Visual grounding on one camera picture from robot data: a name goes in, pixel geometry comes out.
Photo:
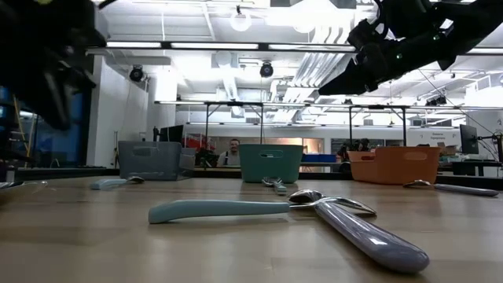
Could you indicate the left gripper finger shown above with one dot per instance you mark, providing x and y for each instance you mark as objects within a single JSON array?
[
  {"x": 83, "y": 79},
  {"x": 57, "y": 104}
]

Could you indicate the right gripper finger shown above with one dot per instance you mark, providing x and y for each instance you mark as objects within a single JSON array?
[
  {"x": 351, "y": 89},
  {"x": 347, "y": 78}
]

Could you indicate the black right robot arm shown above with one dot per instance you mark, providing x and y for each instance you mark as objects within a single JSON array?
[{"x": 471, "y": 27}]

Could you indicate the black monitor on arm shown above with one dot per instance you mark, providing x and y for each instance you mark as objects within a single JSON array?
[{"x": 468, "y": 138}]

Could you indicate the black background robot arm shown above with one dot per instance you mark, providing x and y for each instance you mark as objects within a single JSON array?
[{"x": 206, "y": 157}]

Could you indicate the black track spotlights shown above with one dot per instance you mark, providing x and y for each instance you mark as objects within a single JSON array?
[{"x": 440, "y": 100}]

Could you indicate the blue storage box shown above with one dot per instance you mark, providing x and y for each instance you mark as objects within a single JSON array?
[{"x": 320, "y": 158}]

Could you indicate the orange plastic bin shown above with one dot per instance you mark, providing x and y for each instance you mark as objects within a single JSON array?
[{"x": 393, "y": 169}]

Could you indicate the gray plastic bin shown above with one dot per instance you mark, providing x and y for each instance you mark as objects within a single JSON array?
[{"x": 149, "y": 161}]

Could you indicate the black computer monitor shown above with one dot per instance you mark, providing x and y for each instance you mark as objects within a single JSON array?
[{"x": 175, "y": 133}]

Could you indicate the brown cardboard box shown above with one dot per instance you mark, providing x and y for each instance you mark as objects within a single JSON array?
[{"x": 449, "y": 150}]

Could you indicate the teal plastic bin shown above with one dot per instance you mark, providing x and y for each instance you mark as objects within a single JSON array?
[{"x": 255, "y": 169}]

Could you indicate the person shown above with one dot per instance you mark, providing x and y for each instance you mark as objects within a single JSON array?
[{"x": 232, "y": 151}]

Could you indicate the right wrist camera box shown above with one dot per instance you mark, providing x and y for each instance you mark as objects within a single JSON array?
[{"x": 408, "y": 15}]

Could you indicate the black hanging ceiling camera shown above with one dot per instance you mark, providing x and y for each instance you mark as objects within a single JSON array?
[
  {"x": 266, "y": 70},
  {"x": 136, "y": 74}
]

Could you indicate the black background frame stand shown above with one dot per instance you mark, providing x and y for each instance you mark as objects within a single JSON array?
[
  {"x": 207, "y": 122},
  {"x": 404, "y": 126}
]

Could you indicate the black ceiling light rail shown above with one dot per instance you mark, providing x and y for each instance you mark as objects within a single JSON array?
[{"x": 263, "y": 46}]

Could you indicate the black aluminium table frame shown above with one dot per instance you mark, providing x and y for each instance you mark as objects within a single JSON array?
[{"x": 214, "y": 173}]

